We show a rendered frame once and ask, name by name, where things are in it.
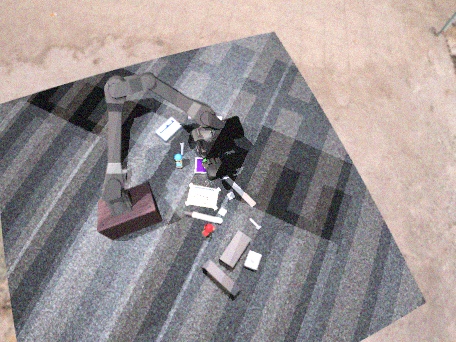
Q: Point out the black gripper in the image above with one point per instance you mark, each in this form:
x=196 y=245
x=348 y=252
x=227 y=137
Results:
x=214 y=167

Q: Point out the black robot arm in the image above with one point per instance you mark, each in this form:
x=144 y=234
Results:
x=213 y=130

